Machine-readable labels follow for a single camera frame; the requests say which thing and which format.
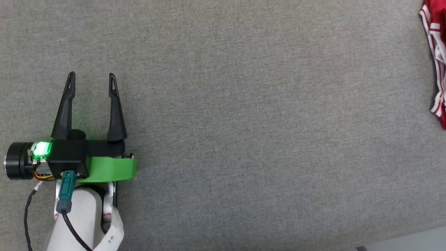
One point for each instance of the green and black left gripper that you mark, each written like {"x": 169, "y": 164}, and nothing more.
{"x": 111, "y": 169}

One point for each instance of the red and white basketball jersey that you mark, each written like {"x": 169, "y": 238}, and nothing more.
{"x": 437, "y": 12}

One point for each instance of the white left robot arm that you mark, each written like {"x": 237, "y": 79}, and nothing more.
{"x": 83, "y": 216}

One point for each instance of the grey fabric sofa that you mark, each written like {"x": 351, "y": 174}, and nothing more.
{"x": 244, "y": 122}

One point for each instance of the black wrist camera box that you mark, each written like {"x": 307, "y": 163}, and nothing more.
{"x": 68, "y": 155}

